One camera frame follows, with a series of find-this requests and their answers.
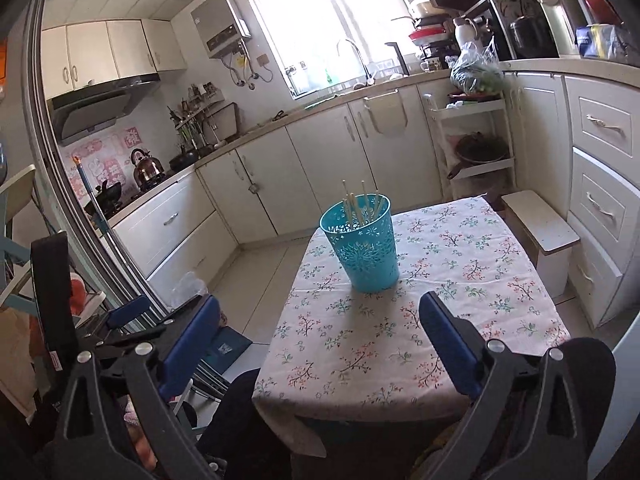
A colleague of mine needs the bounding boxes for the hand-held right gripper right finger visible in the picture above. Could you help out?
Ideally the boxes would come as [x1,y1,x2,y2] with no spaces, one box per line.
[419,290,588,480]

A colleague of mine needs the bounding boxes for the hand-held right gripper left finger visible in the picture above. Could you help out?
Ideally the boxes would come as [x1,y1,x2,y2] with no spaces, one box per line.
[50,294,223,480]

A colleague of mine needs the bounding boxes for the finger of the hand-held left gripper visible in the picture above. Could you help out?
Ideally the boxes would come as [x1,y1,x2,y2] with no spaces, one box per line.
[107,296,151,332]
[75,295,207,368]

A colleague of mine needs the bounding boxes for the teal perforated plastic basket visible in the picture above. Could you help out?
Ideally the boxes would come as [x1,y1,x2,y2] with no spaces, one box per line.
[320,194,401,293]

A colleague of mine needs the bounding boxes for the row of wooden chopsticks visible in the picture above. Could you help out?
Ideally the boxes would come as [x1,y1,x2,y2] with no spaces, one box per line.
[341,179,388,228]

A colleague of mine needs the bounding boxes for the dark blue booklet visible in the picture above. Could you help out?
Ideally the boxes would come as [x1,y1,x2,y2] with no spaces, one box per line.
[197,327,253,373]

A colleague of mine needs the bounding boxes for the white folding shelf rack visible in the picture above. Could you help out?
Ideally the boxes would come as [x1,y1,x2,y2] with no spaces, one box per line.
[0,165,108,326]

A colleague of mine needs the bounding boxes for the transparent plastic bag on floor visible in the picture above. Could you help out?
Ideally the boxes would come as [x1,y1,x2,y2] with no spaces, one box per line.
[172,271,208,311]

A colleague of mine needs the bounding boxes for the floral tablecloth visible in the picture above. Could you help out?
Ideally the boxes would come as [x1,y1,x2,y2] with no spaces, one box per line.
[251,196,572,458]

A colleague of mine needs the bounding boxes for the brown paper bag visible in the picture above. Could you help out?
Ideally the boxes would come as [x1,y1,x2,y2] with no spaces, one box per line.
[0,305,38,421]

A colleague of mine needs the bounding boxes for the person's left leg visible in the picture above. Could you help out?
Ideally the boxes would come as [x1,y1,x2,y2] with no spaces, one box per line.
[197,367,291,480]

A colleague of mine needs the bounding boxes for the person's leg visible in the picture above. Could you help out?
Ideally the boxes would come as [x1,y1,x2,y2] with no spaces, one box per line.
[197,367,291,480]
[500,337,617,480]

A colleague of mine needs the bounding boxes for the black wok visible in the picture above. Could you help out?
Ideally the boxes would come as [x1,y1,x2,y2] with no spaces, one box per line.
[95,180,123,206]

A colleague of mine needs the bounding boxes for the person's right leg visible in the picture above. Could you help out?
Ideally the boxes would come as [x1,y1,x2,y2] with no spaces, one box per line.
[500,337,617,480]

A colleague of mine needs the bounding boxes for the metal kettle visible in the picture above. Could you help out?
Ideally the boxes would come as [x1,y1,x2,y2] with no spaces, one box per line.
[131,148,165,186]

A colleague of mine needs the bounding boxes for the white stool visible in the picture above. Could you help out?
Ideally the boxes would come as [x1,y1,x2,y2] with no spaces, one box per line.
[501,190,581,298]

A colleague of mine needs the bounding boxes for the black pot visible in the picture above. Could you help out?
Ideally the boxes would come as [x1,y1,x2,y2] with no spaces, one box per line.
[169,147,200,171]

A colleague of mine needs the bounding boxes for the range hood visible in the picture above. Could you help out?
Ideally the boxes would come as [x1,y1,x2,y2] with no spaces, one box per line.
[47,74,161,147]

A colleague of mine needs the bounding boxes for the white tiered rack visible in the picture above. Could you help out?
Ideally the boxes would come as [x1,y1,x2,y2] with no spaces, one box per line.
[422,92,517,201]

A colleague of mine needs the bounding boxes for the white cutting board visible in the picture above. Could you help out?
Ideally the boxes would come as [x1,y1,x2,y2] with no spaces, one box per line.
[210,102,240,143]

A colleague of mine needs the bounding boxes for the white kitchen base cabinets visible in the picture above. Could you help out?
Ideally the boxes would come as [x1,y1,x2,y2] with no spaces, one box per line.
[107,57,640,328]

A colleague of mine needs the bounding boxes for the white hanging door bin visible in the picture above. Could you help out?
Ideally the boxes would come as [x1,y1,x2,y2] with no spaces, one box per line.
[362,89,408,136]

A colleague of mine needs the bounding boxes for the white upper cabinets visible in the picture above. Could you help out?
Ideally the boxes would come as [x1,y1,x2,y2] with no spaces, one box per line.
[40,19,188,101]

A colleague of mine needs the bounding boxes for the plastic bag of vegetables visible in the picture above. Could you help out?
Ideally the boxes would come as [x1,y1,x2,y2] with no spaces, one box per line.
[450,35,506,96]

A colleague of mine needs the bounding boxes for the chrome curved faucet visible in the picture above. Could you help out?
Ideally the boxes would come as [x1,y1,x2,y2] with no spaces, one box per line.
[336,38,373,86]

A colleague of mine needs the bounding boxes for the white jug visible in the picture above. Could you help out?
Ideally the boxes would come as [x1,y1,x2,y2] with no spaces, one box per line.
[452,16,478,56]

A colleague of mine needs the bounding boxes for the stack of dishes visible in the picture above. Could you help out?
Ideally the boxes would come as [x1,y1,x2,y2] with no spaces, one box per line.
[407,0,453,48]

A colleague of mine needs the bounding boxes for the blue box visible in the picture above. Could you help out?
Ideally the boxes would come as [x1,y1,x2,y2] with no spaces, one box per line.
[575,24,608,58]

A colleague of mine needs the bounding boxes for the white electric thermos pot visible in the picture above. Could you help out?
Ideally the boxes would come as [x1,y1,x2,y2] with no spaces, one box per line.
[533,0,588,58]

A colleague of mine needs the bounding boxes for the window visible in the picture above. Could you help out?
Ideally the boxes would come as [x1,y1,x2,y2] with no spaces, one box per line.
[237,0,426,98]

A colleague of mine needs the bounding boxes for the red pan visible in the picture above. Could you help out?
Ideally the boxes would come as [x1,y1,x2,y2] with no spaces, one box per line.
[582,0,623,26]

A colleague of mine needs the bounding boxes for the silver sliding door frame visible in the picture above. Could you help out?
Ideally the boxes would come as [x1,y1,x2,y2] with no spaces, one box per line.
[22,0,166,333]

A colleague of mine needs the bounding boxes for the blue mop handle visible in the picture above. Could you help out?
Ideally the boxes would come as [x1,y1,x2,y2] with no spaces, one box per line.
[72,155,108,233]

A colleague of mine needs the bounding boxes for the pink wall stickers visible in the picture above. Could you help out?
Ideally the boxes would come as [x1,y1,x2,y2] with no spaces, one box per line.
[62,127,143,201]

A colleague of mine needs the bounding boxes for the dark wok with handle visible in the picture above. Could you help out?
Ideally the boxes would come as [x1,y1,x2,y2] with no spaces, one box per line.
[446,132,508,181]

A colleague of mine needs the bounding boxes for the wall utensil rack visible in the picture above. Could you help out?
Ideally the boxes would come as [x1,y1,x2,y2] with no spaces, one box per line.
[167,82,223,146]

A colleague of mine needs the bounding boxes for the wall-mounted water heater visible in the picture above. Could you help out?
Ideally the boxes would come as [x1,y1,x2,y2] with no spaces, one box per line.
[190,0,252,59]

